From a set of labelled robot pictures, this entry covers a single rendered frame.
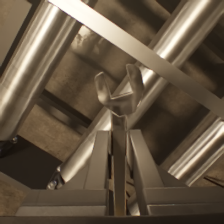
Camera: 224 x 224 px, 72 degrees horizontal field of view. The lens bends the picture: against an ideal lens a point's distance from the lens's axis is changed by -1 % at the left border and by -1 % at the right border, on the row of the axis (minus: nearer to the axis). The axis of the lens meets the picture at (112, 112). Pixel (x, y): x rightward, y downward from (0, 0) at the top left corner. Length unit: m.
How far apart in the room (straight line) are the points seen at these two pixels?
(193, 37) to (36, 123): 1.39
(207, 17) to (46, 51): 0.41
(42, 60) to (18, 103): 0.14
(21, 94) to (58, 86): 0.93
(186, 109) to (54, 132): 1.20
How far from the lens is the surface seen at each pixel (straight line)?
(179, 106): 1.50
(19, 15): 0.65
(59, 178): 0.62
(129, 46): 0.42
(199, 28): 0.48
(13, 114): 0.54
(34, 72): 0.48
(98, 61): 1.34
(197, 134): 0.58
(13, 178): 0.60
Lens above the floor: 1.34
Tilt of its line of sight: 74 degrees down
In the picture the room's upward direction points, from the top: 179 degrees counter-clockwise
